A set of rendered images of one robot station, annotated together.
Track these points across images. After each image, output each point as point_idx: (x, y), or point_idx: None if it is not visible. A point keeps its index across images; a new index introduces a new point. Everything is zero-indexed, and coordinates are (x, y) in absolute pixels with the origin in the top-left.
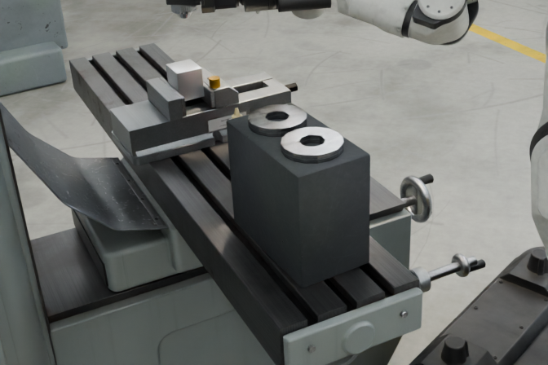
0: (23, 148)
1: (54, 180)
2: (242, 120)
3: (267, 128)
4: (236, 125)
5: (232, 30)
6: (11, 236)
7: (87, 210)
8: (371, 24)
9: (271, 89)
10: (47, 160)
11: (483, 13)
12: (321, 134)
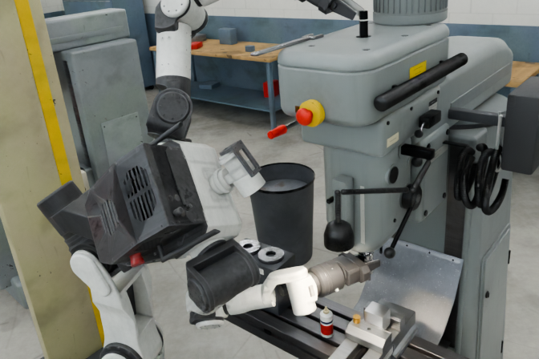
0: (398, 258)
1: (393, 281)
2: (287, 255)
3: (269, 247)
4: (287, 252)
5: None
6: None
7: (370, 288)
8: None
9: (338, 358)
10: (419, 295)
11: None
12: (246, 249)
